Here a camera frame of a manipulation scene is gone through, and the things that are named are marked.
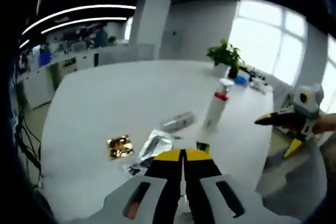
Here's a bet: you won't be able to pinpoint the blue storage bin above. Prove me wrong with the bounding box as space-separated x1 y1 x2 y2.
38 49 51 67

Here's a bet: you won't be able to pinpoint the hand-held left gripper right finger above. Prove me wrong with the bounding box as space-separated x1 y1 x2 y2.
183 148 266 224

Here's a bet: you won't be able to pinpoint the green leafy plant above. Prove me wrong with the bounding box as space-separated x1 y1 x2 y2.
206 38 246 74

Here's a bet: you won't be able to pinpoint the red-collared pump skincare bottle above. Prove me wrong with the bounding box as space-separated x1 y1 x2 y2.
203 78 235 128

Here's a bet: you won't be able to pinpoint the dark blue sachet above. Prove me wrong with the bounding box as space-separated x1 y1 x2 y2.
122 156 155 177

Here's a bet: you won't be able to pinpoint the silver foil sachet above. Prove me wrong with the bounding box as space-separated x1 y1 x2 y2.
137 129 176 161

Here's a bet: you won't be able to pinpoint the dark red vase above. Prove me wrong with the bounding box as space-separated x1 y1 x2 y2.
227 66 239 79

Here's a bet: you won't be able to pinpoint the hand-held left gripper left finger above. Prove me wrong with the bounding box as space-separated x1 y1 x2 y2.
103 148 184 224

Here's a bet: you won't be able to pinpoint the white counter cabinets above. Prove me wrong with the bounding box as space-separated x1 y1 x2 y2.
15 42 132 111

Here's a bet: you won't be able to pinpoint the person's right hand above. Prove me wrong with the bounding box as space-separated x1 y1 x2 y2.
313 112 336 133

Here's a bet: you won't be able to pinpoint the gold foil sachet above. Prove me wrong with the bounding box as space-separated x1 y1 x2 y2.
106 134 135 160

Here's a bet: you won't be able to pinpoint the blue packet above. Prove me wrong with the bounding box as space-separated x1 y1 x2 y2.
234 76 249 88

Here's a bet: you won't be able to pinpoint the green black sachet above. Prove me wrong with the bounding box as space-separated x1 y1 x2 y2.
195 141 211 154

